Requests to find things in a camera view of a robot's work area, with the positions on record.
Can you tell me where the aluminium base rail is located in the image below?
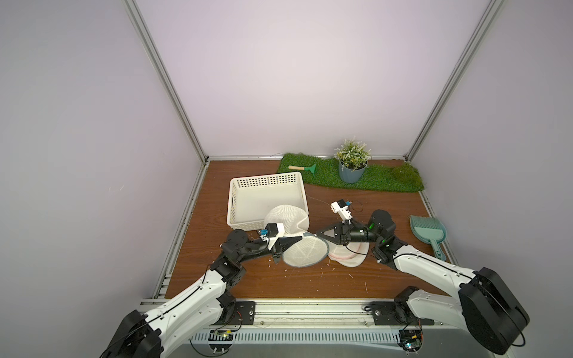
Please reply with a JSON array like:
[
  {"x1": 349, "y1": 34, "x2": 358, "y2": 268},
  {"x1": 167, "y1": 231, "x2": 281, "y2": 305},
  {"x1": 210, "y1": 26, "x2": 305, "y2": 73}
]
[{"x1": 118, "y1": 297, "x2": 489, "y2": 358}]

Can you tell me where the artificial plant in teal pot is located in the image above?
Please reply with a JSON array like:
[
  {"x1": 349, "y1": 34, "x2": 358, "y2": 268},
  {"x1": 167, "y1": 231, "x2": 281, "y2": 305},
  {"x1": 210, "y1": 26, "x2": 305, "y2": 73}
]
[{"x1": 334, "y1": 139, "x2": 372, "y2": 184}]

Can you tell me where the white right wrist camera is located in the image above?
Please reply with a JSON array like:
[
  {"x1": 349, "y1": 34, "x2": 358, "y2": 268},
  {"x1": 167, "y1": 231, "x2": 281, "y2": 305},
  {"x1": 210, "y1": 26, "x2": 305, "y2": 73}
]
[{"x1": 331, "y1": 199, "x2": 353, "y2": 222}]

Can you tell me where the green rake with wooden handle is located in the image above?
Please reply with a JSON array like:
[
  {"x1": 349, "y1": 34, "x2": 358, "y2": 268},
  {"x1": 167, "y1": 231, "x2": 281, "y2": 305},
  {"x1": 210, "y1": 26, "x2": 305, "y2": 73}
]
[{"x1": 288, "y1": 164, "x2": 316, "y2": 175}]

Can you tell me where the white perforated plastic basket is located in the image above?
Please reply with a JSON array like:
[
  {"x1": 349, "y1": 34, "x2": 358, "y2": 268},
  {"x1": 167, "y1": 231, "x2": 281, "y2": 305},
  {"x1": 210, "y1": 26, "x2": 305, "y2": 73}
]
[{"x1": 227, "y1": 172, "x2": 308, "y2": 231}]

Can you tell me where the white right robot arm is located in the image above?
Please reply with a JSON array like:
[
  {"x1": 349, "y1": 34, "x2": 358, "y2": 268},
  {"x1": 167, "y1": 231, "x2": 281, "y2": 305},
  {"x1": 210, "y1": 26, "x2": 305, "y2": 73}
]
[{"x1": 317, "y1": 210, "x2": 531, "y2": 355}]

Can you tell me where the teal plastic dustpan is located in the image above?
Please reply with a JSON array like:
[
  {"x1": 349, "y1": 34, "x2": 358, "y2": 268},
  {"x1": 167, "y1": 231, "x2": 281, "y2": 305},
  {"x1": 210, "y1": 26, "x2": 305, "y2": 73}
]
[{"x1": 409, "y1": 216, "x2": 447, "y2": 261}]

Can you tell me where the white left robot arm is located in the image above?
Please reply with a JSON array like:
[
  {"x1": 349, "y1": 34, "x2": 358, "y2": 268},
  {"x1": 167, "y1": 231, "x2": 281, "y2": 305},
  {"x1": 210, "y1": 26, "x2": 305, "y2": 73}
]
[{"x1": 101, "y1": 224, "x2": 304, "y2": 357}]

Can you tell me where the green artificial grass mat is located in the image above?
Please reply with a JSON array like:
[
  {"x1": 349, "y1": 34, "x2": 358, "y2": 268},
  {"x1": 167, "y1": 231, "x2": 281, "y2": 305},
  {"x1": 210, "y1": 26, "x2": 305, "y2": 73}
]
[{"x1": 278, "y1": 153, "x2": 425, "y2": 193}]

